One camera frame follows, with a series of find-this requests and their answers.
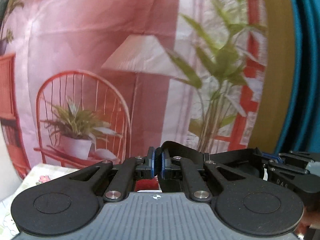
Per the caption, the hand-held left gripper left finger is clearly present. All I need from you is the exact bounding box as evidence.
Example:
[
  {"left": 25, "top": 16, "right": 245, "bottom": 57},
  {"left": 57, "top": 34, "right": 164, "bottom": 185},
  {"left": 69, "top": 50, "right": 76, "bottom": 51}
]
[{"left": 36, "top": 147, "right": 157, "bottom": 203}]

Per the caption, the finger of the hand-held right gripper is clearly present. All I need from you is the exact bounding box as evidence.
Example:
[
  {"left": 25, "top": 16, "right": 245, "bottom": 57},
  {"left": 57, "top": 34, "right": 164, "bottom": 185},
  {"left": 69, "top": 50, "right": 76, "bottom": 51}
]
[
  {"left": 277, "top": 151, "right": 320, "bottom": 164},
  {"left": 261, "top": 152, "right": 310, "bottom": 180}
]

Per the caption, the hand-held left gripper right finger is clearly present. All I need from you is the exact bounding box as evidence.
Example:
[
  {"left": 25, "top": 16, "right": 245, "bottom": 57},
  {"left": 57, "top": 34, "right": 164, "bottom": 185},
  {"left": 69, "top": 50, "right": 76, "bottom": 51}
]
[{"left": 158, "top": 149, "right": 265, "bottom": 202}]

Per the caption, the red cardboard box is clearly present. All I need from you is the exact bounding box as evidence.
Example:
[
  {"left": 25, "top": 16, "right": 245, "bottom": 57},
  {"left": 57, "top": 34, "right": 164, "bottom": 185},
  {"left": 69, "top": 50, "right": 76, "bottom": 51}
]
[{"left": 135, "top": 179, "right": 160, "bottom": 193}]

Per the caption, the black sock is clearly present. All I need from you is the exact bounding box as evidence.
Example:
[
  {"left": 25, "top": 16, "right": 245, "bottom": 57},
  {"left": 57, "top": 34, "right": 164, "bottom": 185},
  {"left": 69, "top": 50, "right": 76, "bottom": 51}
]
[{"left": 154, "top": 141, "right": 263, "bottom": 193}]

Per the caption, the person's right hand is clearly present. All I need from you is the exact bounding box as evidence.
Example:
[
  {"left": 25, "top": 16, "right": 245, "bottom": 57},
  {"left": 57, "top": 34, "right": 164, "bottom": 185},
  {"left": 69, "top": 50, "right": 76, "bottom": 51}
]
[{"left": 297, "top": 201, "right": 320, "bottom": 233}]

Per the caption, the teal curtain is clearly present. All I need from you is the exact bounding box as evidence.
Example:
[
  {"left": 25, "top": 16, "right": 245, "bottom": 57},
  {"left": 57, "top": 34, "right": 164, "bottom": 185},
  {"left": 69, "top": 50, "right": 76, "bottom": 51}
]
[{"left": 275, "top": 0, "right": 320, "bottom": 155}]

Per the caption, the printed room scene backdrop cloth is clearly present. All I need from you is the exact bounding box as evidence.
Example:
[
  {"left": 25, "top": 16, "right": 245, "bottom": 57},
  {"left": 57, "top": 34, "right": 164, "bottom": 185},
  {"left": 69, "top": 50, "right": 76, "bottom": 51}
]
[{"left": 0, "top": 0, "right": 269, "bottom": 180}]

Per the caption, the green checked bunny tablecloth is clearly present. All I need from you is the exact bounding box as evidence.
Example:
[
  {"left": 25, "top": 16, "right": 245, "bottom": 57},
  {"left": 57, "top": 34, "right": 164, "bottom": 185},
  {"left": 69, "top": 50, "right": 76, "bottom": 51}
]
[{"left": 0, "top": 164, "right": 80, "bottom": 240}]

